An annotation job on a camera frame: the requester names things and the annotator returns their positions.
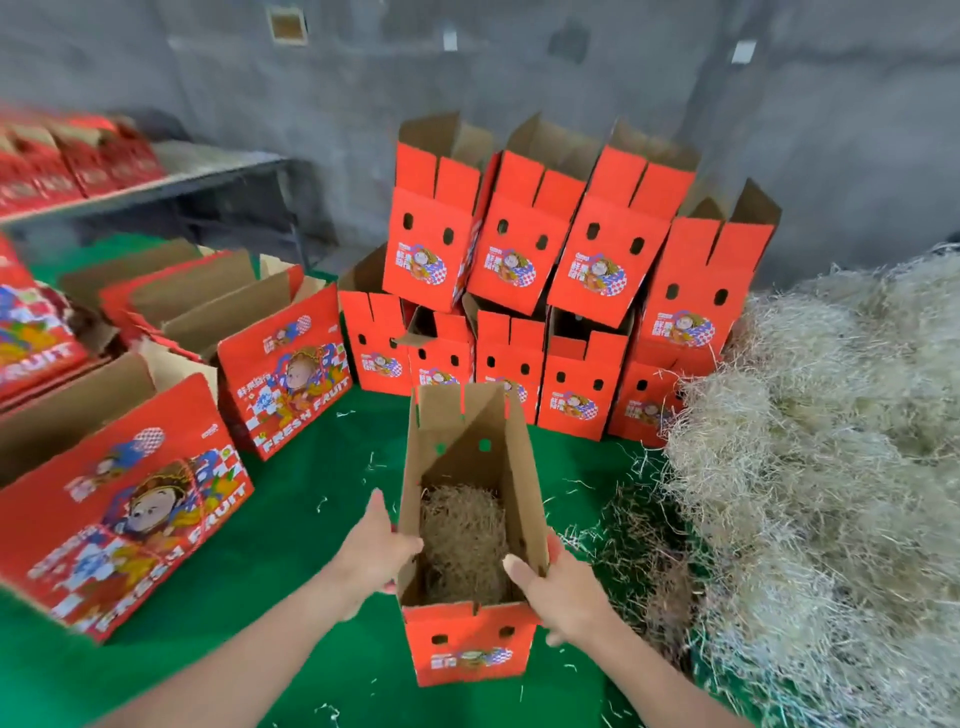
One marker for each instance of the person's left hand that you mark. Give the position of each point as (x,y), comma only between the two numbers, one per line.
(375,552)

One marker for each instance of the small straw filler clump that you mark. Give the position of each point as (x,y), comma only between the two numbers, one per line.
(465,540)

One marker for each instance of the person's left forearm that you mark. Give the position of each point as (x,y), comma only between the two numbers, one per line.
(240,660)

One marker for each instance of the orange wall plate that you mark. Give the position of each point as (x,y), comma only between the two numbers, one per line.
(287,24)

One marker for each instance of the person's right forearm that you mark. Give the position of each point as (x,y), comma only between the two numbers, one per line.
(660,683)

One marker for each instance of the grey metal table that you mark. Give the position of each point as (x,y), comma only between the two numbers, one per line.
(210,158)

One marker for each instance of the person's right hand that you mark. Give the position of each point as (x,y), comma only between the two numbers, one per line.
(563,597)

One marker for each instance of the small white wall tag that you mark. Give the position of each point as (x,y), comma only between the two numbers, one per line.
(743,51)
(449,36)

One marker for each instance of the pile of wood wool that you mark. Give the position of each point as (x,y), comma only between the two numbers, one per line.
(840,480)

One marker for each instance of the group of red boxes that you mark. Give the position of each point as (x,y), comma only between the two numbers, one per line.
(135,495)

